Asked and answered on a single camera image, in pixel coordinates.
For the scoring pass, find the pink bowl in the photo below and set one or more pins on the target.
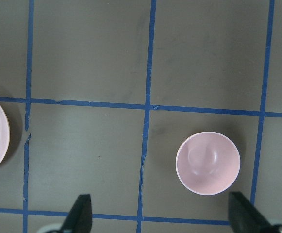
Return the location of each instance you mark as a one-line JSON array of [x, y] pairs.
[[207, 163]]

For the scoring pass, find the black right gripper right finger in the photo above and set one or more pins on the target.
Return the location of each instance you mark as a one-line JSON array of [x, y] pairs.
[[243, 217]]

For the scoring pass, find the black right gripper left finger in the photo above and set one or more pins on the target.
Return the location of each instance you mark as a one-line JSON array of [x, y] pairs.
[[79, 219]]

